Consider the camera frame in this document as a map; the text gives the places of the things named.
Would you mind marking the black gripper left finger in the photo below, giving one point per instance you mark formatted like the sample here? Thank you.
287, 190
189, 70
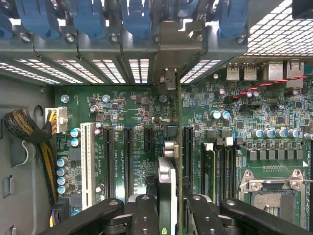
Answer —
144, 215

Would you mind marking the silver port block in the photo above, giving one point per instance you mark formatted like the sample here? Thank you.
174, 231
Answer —
295, 73
275, 71

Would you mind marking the open grey PC case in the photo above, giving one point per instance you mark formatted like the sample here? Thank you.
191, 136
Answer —
22, 98

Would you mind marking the green RAM stick in slot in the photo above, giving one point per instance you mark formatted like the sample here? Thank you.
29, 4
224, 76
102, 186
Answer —
209, 171

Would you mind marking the green motherboard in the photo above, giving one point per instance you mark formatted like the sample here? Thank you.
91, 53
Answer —
137, 107

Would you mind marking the black RAM slot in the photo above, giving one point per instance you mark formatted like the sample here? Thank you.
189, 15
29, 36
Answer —
221, 171
231, 171

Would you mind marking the blue card retention clip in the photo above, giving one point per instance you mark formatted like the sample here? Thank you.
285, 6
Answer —
137, 19
36, 19
233, 19
6, 27
187, 8
88, 19

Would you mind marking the silver USB port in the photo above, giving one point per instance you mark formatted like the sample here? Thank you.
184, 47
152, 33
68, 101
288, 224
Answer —
232, 72
250, 72

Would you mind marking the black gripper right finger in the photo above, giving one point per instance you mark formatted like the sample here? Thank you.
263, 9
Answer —
203, 215

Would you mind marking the perforated slot cover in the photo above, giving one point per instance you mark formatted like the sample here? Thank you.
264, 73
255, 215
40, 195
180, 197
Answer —
138, 71
31, 72
78, 71
110, 71
200, 69

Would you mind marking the CPU socket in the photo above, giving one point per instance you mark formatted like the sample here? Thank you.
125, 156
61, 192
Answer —
274, 203

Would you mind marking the white power connector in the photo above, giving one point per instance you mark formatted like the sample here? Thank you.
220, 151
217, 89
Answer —
61, 120

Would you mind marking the short black expansion slot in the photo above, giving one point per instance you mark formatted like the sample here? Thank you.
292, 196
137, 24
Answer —
149, 139

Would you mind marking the long black expansion slot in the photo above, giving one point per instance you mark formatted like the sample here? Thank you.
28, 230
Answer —
188, 151
128, 159
108, 159

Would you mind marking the white expansion slot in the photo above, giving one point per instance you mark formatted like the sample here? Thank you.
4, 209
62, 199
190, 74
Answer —
88, 159

